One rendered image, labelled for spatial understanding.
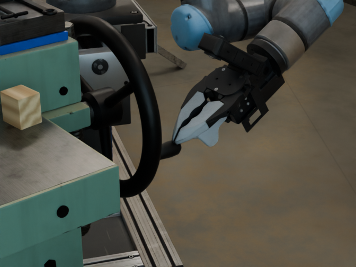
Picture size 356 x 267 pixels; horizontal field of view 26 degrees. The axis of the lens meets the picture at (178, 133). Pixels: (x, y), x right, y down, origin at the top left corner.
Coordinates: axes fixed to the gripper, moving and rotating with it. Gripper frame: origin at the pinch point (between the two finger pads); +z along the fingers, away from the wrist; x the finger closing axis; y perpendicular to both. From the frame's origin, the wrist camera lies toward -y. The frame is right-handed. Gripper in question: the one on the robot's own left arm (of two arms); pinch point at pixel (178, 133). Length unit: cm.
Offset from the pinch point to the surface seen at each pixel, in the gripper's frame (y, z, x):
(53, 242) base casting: -11.9, 25.2, -10.6
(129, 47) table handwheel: -15.1, -1.7, 3.5
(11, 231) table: -25.1, 28.2, -19.5
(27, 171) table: -25.5, 22.5, -14.7
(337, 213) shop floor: 121, -51, 50
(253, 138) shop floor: 129, -65, 106
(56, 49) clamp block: -22.9, 7.2, 3.5
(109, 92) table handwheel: -6.6, 2.2, 10.4
